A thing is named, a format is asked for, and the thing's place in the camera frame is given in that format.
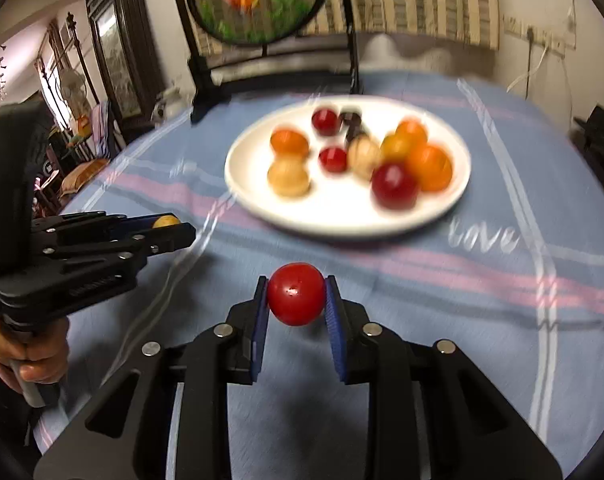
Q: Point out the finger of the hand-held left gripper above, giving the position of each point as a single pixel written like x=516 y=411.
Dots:
x=139 y=221
x=172 y=237

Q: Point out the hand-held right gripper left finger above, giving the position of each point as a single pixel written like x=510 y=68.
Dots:
x=259 y=330

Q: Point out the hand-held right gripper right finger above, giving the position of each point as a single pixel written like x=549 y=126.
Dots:
x=334 y=330

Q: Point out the small yellow plum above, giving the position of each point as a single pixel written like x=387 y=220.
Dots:
x=167 y=221

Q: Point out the red cherry tomato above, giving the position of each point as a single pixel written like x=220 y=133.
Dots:
x=296 y=294

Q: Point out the white round plate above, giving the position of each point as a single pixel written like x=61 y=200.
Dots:
x=342 y=210

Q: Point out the pale yellow apricot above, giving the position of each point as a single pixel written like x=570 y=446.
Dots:
x=288 y=176

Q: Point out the dark red plum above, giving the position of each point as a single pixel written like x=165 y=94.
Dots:
x=394 y=186

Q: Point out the person's left hand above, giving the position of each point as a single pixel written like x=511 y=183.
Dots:
x=47 y=355

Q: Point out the orange cushion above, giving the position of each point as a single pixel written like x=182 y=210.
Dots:
x=84 y=176

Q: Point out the striped towel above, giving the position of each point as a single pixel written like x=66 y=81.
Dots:
x=103 y=130

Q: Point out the white figurine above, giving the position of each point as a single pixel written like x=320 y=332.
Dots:
x=169 y=105

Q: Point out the standing fan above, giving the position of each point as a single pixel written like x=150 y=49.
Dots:
x=73 y=89

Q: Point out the blue striped tablecloth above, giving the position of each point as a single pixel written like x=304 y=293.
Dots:
x=481 y=335

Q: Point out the wooden coat rack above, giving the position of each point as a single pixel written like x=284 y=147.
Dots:
x=72 y=40

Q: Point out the small red plum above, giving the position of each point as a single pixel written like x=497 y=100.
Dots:
x=333 y=158

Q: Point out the tan walnut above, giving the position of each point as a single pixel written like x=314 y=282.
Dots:
x=364 y=157

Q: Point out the dark wooden glass cabinet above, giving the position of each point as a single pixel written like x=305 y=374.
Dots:
x=117 y=45

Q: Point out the large orange mandarin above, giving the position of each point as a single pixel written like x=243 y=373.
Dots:
x=431 y=167

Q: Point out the yellow orange mandarin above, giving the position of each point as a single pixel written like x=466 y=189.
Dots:
x=395 y=146

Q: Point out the dark brown chestnut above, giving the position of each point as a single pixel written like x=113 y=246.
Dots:
x=357 y=134
x=351 y=118

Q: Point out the round fish painting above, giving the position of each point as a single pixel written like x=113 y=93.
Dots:
x=259 y=0

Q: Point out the striped cloth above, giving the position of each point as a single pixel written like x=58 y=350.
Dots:
x=411 y=0

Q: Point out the wall socket strip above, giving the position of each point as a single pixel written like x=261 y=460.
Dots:
x=531 y=32

